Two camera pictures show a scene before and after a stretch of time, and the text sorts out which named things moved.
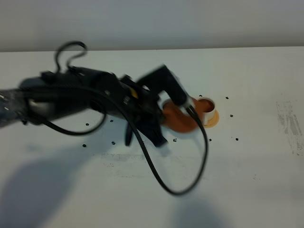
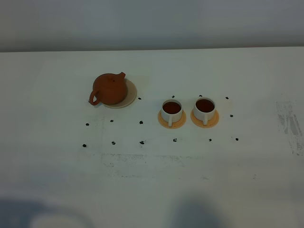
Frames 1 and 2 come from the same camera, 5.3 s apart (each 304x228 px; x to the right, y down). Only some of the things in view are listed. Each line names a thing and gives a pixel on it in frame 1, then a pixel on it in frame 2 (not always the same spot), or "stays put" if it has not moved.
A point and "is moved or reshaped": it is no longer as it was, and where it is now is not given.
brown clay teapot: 174,117 is moved or reshaped
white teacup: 163,97 -> 171,111
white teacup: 207,106 stays put
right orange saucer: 213,121 stays put
